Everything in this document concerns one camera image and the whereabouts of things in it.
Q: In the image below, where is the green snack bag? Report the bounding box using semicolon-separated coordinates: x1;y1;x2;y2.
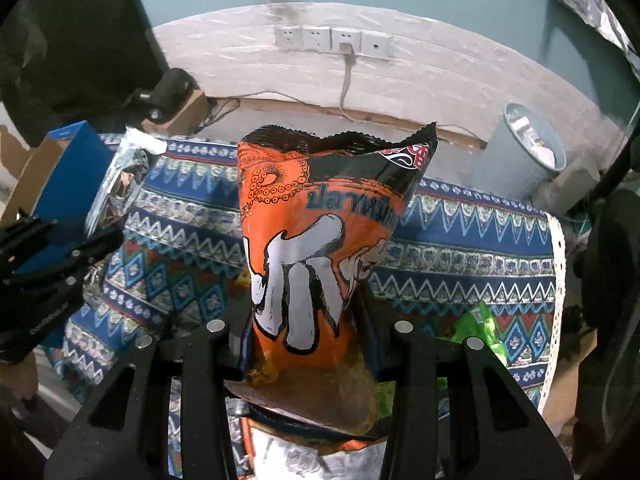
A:
374;301;508;420

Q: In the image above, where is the person's left hand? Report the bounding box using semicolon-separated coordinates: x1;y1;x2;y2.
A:
0;353;38;400

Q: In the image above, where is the patterned blue table cloth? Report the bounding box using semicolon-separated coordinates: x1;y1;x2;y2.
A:
44;139;565;408

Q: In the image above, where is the silver foil curtain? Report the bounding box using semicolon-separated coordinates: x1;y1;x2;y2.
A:
558;0;639;78

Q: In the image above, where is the silver foil snack pack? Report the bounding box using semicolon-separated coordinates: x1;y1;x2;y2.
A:
85;127;168;237

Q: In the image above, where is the white orange snack bag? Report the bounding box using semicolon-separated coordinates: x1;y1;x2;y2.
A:
241;417;386;479

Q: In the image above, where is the black hanging cloth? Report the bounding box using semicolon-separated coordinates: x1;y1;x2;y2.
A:
1;0;167;146

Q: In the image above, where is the light blue waste bin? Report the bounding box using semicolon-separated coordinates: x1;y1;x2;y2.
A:
473;103;567;200

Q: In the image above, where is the white wall socket strip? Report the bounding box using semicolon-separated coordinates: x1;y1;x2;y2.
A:
274;25;392;61

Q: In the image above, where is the small cardboard box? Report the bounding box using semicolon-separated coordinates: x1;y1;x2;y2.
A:
142;90;209;136

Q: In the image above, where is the blue cardboard box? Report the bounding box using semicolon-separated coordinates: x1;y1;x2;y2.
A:
0;120;115;271

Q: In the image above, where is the orange black chip bag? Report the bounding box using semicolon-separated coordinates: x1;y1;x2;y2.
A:
230;124;437;434

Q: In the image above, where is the grey plug and cable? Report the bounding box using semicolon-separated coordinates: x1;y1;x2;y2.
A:
338;43;357;116

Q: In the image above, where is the black camera on box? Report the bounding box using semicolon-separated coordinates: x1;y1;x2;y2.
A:
125;68;198;124

